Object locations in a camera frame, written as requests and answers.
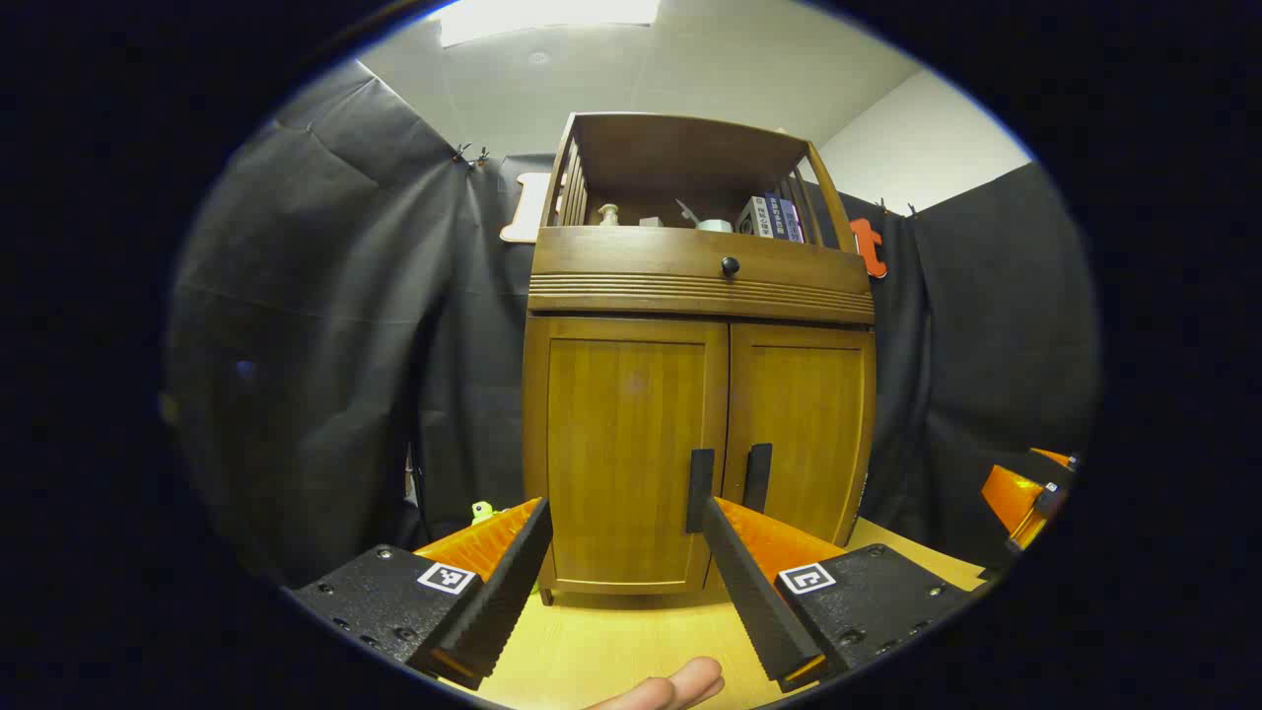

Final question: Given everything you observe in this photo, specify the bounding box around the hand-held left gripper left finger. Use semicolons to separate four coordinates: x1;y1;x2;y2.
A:
286;496;555;691

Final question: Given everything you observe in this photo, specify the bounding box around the black backdrop cloth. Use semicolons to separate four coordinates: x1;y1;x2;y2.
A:
168;59;1100;583

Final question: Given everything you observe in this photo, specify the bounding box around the wooden cabinet drawer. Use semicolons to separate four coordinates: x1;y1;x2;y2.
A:
529;227;876;324

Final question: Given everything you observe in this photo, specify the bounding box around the wooden double-door shoe cabinet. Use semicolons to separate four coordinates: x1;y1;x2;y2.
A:
521;111;878;604

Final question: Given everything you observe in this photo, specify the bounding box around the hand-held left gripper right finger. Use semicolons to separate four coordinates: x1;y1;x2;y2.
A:
702;496;987;693

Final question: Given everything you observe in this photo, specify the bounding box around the wooden shoe cabinet door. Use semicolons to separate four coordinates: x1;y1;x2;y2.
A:
523;316;731;596
723;323;876;548

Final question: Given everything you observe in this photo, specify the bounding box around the ceiling light panel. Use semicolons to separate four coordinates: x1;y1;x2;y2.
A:
439;0;662;48

